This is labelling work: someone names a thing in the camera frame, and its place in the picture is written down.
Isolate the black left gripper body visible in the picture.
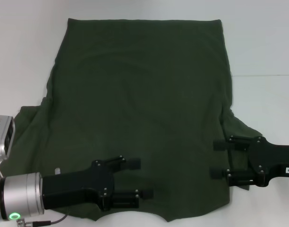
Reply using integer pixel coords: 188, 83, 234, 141
42, 160, 116, 211

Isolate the dark green shirt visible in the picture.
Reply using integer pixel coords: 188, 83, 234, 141
0, 17, 263, 223

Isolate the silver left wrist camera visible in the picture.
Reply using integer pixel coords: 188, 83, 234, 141
0, 115, 16, 161

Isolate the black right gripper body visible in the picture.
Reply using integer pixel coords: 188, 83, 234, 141
247, 137, 289, 187

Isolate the left arm cable with plug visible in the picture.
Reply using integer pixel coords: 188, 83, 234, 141
16, 212, 69, 224

